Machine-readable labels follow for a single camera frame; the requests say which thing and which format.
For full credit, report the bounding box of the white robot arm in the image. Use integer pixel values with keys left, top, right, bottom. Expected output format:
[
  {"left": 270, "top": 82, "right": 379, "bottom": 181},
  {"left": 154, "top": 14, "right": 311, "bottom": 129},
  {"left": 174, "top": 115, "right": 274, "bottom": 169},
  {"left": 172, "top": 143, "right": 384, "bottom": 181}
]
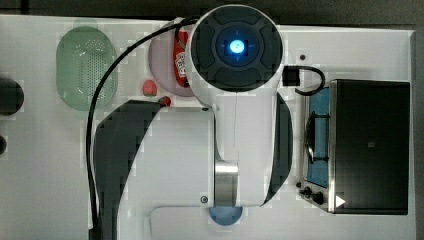
[{"left": 185, "top": 4, "right": 293, "bottom": 207}]

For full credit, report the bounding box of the red strawberry toy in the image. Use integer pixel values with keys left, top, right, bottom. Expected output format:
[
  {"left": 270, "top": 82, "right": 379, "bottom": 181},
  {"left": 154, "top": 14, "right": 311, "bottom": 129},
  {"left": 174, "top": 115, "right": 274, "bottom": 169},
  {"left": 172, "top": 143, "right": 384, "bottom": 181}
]
[{"left": 159, "top": 96, "right": 172, "bottom": 107}]

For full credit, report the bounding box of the pink strawberry toy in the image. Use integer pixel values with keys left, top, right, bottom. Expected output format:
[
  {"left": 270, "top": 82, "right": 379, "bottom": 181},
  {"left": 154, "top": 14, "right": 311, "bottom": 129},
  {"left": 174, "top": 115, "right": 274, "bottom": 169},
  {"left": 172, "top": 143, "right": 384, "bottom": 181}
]
[{"left": 142, "top": 80, "right": 157, "bottom": 97}]

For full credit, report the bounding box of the red ketchup bottle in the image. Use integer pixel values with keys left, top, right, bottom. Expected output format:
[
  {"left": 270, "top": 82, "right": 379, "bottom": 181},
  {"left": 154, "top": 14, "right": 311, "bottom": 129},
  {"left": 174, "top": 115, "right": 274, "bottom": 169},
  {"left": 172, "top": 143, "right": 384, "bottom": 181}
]
[{"left": 173, "top": 29, "right": 189, "bottom": 88}]

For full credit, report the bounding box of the grey oval plate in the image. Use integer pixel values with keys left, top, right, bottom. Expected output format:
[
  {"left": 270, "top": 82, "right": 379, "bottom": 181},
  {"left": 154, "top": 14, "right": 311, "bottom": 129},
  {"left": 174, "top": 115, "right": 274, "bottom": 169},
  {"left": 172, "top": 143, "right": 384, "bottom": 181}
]
[{"left": 148, "top": 30, "right": 193, "bottom": 97}]

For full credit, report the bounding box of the blue cup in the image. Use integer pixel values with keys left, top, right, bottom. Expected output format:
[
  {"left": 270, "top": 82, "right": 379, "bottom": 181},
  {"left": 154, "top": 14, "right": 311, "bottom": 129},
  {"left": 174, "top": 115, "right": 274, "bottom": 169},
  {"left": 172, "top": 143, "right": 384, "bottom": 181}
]
[{"left": 209, "top": 207, "right": 243, "bottom": 226}]

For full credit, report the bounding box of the green perforated colander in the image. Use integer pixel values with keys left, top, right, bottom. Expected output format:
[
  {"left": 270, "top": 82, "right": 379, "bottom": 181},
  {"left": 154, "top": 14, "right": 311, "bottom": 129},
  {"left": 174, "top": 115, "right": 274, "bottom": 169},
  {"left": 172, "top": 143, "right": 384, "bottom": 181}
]
[{"left": 56, "top": 26, "right": 117, "bottom": 111}]

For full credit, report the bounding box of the black toaster oven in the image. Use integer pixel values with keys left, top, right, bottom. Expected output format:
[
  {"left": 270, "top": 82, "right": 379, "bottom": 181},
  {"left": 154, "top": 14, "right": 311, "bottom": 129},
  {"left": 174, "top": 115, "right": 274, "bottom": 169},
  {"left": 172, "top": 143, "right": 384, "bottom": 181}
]
[{"left": 297, "top": 79, "right": 410, "bottom": 215}]

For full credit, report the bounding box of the black round pan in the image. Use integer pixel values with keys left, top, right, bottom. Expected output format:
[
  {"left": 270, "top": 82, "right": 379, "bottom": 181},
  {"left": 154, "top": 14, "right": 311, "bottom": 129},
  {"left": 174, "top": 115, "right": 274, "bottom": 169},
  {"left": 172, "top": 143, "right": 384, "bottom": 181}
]
[{"left": 0, "top": 78, "right": 24, "bottom": 116}]

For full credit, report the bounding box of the black connector cable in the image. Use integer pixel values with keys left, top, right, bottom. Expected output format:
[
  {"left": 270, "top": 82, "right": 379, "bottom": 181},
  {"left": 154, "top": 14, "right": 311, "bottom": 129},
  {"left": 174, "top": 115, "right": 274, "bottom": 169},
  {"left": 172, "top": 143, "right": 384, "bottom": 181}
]
[{"left": 282, "top": 65, "right": 326, "bottom": 97}]

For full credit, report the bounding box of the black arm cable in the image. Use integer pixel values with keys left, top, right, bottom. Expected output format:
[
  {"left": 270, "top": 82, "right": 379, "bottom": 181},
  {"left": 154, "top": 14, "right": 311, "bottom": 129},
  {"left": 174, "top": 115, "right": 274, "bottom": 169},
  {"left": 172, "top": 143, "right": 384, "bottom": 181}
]
[{"left": 85, "top": 15, "right": 201, "bottom": 240}]

